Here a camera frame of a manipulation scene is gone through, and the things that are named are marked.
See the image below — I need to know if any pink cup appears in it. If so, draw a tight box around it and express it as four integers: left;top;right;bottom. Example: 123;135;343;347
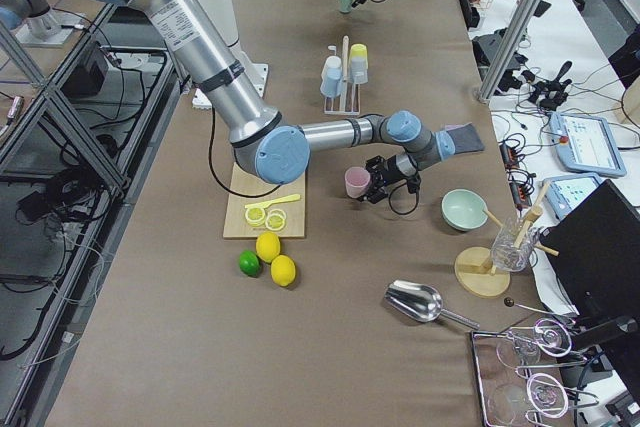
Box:
344;166;371;199

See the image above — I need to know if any yellow cup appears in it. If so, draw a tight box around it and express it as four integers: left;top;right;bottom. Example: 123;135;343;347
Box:
349;43;368;64

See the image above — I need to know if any grey cup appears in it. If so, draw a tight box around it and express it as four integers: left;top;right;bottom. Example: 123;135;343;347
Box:
349;57;368;85

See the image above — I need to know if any blue cup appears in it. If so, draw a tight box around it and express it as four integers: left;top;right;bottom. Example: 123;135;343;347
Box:
320;68;342;98

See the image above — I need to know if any yellow plastic knife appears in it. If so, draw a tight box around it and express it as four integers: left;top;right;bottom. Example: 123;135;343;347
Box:
244;193;301;209

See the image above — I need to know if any green bowl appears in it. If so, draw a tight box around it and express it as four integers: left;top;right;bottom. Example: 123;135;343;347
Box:
441;189;488;232

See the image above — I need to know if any grey folded cloth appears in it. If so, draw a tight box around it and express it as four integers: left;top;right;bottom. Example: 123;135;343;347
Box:
444;123;485;155

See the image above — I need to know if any lemon slice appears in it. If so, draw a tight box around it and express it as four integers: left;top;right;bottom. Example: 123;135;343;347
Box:
264;209;287;232
244;207;267;227

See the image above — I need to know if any metal scoop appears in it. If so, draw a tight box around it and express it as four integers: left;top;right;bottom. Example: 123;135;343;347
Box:
384;279;480;330

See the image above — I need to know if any yellow lemon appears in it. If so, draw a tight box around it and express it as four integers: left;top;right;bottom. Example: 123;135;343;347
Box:
255;231;281;264
270;254;297;287

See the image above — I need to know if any wooden cutting board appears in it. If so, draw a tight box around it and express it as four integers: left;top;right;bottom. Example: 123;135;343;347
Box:
223;174;306;239

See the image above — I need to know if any green lime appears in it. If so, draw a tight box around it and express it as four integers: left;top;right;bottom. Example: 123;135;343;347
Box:
237;250;261;277

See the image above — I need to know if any blue teach pendant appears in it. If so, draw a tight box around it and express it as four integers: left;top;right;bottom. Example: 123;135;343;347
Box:
543;172;603;220
549;112;627;178

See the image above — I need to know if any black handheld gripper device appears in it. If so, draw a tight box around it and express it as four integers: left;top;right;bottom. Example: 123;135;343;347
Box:
521;60;573;111

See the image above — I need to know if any black monitor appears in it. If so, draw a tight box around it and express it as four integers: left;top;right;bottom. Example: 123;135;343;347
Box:
540;179;640;331

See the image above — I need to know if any white wire cup holder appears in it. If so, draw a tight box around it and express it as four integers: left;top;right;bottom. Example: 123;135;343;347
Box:
322;36;360;116

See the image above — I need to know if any aluminium frame post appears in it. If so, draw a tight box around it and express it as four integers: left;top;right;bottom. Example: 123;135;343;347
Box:
477;0;540;104

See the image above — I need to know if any wire glass rack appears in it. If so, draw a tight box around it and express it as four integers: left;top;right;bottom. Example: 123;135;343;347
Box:
470;317;599;426

